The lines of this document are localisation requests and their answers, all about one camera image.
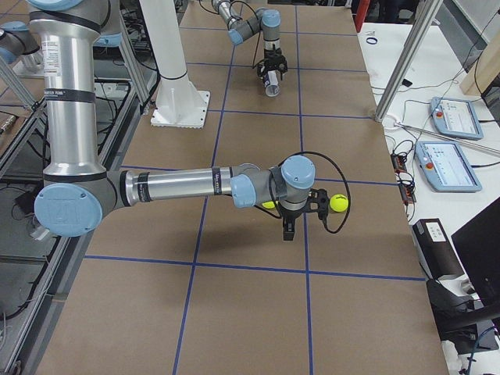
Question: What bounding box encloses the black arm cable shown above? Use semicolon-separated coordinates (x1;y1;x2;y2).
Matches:
269;151;353;235
230;0;274;71

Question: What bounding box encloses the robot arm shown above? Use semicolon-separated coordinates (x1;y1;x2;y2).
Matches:
29;1;316;241
211;1;288;88

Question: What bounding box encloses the orange black USB hub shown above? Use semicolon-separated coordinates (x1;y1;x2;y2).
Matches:
391;152;416;206

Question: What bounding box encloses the Wilson yellow tennis ball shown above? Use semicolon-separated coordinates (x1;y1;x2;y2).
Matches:
329;194;349;213

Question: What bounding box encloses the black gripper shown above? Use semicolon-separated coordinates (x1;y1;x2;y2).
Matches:
278;199;307;241
255;48;288;83

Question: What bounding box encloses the teach pendant tablet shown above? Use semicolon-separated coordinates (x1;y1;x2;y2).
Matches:
415;141;482;193
430;97;484;141

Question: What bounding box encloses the clear tennis ball tube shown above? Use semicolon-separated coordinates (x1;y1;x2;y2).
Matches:
262;70;280;98

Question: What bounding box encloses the black computer monitor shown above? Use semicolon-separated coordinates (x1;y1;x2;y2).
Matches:
452;198;500;305

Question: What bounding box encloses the Roland Garros yellow tennis ball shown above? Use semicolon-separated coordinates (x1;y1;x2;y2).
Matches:
262;201;277;210

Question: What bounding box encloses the far teach pendant tablet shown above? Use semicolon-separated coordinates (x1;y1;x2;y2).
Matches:
430;97;484;141

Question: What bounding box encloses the near teach pendant tablet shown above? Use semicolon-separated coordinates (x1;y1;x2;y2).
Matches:
415;141;482;193

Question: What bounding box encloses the black box with label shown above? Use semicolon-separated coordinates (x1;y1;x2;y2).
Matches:
412;218;464;280

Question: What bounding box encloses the aluminium frame post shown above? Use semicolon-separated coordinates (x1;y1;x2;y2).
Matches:
374;0;443;123

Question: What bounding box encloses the white camera pillar with base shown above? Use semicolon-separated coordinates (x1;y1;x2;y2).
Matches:
140;0;210;128

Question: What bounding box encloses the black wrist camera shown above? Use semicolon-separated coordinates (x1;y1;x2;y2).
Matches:
306;188;330;221

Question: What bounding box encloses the blue tape roll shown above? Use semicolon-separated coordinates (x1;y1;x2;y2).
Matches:
366;37;378;45

